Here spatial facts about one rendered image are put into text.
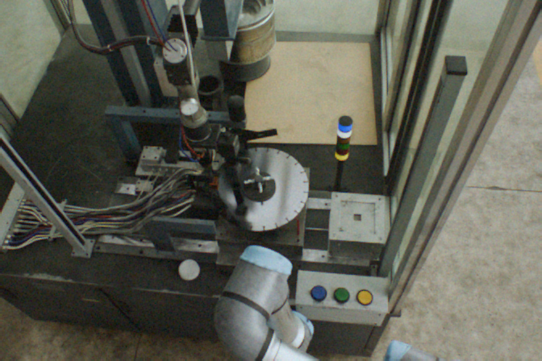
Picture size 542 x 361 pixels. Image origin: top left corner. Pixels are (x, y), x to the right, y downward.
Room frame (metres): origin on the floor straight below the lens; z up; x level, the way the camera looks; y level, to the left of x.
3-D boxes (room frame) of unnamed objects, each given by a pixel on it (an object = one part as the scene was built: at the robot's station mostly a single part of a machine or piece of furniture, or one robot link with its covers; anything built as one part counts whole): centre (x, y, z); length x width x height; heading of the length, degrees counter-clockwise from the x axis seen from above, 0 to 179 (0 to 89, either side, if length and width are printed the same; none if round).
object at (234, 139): (0.88, 0.12, 1.17); 0.06 x 0.05 x 0.20; 70
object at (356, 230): (0.77, -0.27, 0.82); 0.18 x 0.18 x 0.15; 79
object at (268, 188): (0.89, 0.04, 0.96); 0.11 x 0.11 x 0.03
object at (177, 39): (1.06, 0.18, 1.45); 0.35 x 0.07 x 0.28; 169
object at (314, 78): (1.29, 0.30, 0.38); 1.64 x 1.35 x 0.77; 79
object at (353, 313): (0.53, -0.18, 0.82); 0.28 x 0.11 x 0.15; 79
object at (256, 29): (1.68, 0.08, 0.93); 0.31 x 0.31 x 0.36
